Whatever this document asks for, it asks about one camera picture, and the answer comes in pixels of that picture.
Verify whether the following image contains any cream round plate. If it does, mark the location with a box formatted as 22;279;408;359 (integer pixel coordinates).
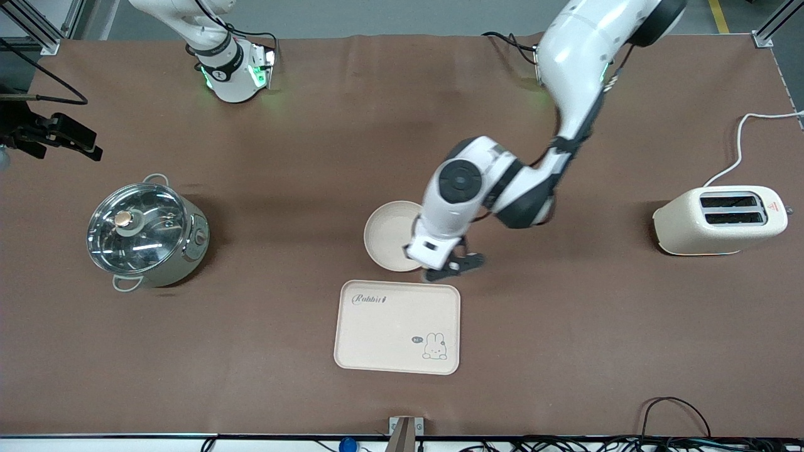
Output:
364;201;425;272

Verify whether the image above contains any beige rabbit print tray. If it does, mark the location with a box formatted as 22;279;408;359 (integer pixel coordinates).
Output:
334;280;461;376

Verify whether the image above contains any glass pot lid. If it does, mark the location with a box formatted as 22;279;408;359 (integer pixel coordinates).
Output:
87;183;190;276

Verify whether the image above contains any steel electric cooking pot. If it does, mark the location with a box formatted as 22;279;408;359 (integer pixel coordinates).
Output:
87;174;210;293

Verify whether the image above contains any brown table cover mat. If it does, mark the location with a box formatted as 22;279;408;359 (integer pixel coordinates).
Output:
0;33;804;438

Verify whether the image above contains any cream two-slot toaster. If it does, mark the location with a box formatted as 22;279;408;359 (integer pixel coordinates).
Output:
653;185;789;256

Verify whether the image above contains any aluminium frame post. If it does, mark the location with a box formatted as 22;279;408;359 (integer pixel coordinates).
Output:
0;0;85;56
752;0;804;48

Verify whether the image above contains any black cable bundle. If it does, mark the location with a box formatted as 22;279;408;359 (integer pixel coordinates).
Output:
459;435;804;452

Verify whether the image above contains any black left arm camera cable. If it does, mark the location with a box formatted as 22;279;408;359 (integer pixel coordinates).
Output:
534;38;635;164

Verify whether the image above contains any black arm base cable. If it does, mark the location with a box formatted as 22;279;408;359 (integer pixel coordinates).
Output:
482;30;541;63

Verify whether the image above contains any black looped cable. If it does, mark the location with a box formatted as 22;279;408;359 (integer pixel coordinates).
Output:
639;397;712;440

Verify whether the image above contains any white toaster power cable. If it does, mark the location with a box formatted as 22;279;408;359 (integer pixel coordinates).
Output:
702;112;804;188

